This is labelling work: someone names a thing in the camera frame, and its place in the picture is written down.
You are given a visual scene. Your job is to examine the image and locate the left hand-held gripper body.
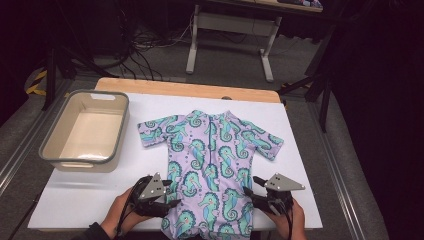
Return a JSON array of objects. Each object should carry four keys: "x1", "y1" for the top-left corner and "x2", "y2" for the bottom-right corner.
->
[{"x1": 129, "y1": 172, "x2": 173, "y2": 218}]

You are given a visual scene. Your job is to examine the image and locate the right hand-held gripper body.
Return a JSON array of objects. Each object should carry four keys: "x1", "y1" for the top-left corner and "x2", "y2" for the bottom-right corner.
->
[{"x1": 253, "y1": 172, "x2": 306, "y2": 214}]

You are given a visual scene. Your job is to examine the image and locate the seahorse print swimsuit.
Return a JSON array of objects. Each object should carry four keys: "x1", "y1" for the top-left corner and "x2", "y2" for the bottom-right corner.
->
[{"x1": 137, "y1": 109, "x2": 285, "y2": 240}]

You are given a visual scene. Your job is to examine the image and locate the beige plastic basin grey rim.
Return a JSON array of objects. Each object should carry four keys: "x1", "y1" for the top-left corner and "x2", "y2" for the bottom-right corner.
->
[{"x1": 38, "y1": 89, "x2": 130, "y2": 174}]

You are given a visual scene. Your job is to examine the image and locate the person's left hand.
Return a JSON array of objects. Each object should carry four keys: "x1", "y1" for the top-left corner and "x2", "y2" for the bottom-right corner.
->
[{"x1": 99, "y1": 188, "x2": 149, "y2": 239}]

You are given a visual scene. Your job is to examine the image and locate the person's right hand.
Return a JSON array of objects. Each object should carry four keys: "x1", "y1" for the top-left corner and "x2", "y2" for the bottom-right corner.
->
[{"x1": 266, "y1": 199, "x2": 308, "y2": 240}]

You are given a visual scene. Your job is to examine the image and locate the wooden table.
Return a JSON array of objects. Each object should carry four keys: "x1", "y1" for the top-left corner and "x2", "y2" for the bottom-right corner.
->
[{"x1": 94, "y1": 77, "x2": 282, "y2": 104}]

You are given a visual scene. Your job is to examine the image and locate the black metal stand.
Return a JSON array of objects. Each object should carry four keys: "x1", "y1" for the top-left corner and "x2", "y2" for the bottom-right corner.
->
[{"x1": 278, "y1": 26, "x2": 336, "y2": 133}]

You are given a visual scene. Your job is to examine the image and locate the black tripod stand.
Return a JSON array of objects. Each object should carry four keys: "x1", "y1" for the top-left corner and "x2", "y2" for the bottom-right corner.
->
[{"x1": 41, "y1": 43, "x2": 118, "y2": 111}]

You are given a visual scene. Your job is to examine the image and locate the yellow black hazard tape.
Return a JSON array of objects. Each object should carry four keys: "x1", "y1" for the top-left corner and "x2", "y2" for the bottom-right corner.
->
[{"x1": 25, "y1": 68, "x2": 48, "y2": 97}]

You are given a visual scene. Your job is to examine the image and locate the patterned cloth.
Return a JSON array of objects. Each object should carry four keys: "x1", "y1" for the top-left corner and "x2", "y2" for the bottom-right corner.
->
[{"x1": 276, "y1": 0, "x2": 324, "y2": 9}]

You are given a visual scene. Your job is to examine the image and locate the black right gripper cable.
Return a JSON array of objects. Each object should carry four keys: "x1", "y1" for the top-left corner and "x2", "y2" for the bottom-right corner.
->
[{"x1": 282, "y1": 203, "x2": 295, "y2": 240}]

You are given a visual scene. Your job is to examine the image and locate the metal floor rail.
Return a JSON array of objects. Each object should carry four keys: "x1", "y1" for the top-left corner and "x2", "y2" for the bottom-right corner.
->
[
  {"x1": 0, "y1": 79, "x2": 73, "y2": 198},
  {"x1": 306, "y1": 99, "x2": 368, "y2": 240}
]

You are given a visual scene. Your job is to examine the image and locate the black floor cables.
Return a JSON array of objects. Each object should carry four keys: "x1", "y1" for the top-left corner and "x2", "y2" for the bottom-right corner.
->
[{"x1": 113, "y1": 13, "x2": 194, "y2": 81}]

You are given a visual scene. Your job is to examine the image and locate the white metal table frame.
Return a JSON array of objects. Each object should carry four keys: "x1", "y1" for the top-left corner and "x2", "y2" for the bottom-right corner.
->
[{"x1": 184, "y1": 0, "x2": 324, "y2": 84}]

